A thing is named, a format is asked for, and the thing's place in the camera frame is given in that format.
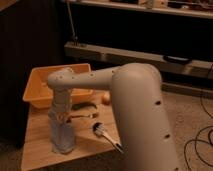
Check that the grey blue towel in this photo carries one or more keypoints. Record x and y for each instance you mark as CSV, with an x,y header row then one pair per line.
x,y
61,134

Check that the orange round fruit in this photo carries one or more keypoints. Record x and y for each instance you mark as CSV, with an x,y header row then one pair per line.
x,y
106,98

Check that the yellow plastic bin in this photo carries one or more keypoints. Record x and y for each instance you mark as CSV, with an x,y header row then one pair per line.
x,y
39,95

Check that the small wooden stick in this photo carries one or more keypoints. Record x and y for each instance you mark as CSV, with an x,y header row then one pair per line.
x,y
95,115

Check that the metal lamp pole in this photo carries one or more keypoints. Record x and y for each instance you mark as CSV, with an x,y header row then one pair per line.
x,y
74,36

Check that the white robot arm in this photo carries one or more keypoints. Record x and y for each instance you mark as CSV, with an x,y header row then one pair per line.
x,y
137,105

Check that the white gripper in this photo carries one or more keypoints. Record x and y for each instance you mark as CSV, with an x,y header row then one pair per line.
x,y
60,111

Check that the upper wooden shelf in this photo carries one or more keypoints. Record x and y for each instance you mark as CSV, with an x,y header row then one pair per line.
x,y
149,6

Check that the grey low bench shelf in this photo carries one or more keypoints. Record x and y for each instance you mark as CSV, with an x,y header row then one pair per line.
x,y
195,68

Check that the black remote on bench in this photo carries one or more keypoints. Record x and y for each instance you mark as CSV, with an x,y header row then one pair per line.
x,y
177,61

